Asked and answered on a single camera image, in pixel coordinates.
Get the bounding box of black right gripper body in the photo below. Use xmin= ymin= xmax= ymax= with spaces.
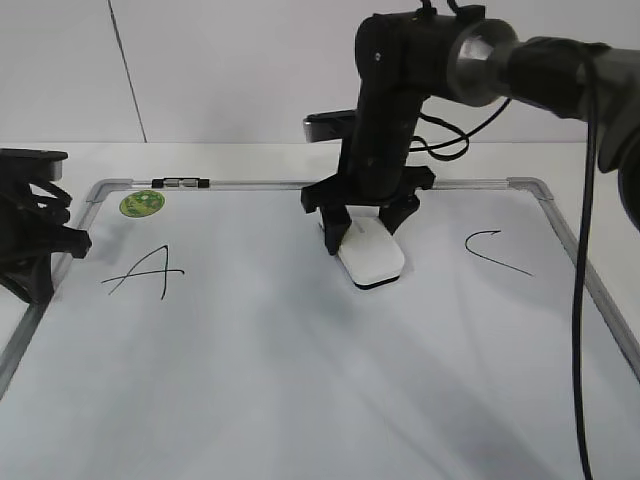
xmin=301 ymin=12 xmax=426 ymax=213

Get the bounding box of white whiteboard eraser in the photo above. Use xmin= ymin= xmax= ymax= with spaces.
xmin=334 ymin=216 xmax=406 ymax=290

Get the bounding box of black cable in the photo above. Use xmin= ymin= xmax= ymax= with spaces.
xmin=569 ymin=47 xmax=614 ymax=480

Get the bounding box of white magnetic whiteboard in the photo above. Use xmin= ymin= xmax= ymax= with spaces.
xmin=0 ymin=176 xmax=640 ymax=480

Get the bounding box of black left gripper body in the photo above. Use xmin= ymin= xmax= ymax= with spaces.
xmin=1 ymin=176 xmax=92 ymax=263

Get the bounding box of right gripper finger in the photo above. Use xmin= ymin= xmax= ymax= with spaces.
xmin=320 ymin=205 xmax=351 ymax=256
xmin=378 ymin=194 xmax=420 ymax=234

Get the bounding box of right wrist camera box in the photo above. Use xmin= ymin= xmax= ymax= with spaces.
xmin=303 ymin=110 xmax=356 ymax=143

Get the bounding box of green round magnet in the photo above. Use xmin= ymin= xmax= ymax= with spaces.
xmin=119 ymin=190 xmax=165 ymax=219

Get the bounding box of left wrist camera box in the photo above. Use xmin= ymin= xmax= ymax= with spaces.
xmin=1 ymin=148 xmax=68 ymax=181

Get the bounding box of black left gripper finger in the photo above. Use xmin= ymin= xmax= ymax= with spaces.
xmin=1 ymin=254 xmax=54 ymax=304

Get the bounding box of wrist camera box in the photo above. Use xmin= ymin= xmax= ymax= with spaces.
xmin=1 ymin=148 xmax=68 ymax=181
xmin=303 ymin=110 xmax=356 ymax=143

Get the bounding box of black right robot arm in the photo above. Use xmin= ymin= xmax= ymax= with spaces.
xmin=301 ymin=5 xmax=639 ymax=254

